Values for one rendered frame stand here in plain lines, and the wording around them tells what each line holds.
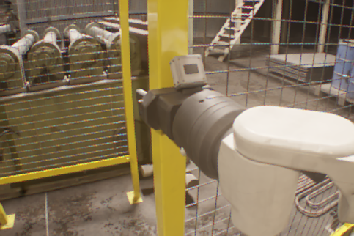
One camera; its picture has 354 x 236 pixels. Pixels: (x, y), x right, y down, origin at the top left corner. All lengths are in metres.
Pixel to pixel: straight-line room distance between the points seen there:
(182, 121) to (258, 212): 0.13
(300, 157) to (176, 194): 0.35
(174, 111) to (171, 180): 0.19
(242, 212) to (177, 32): 0.26
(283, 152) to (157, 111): 0.21
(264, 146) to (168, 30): 0.24
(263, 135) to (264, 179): 0.04
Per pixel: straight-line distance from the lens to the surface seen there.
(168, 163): 0.46
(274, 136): 0.20
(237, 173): 0.23
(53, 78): 2.19
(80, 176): 2.52
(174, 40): 0.39
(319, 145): 0.20
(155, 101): 0.36
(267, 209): 0.25
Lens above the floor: 1.48
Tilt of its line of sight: 24 degrees down
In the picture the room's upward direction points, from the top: straight up
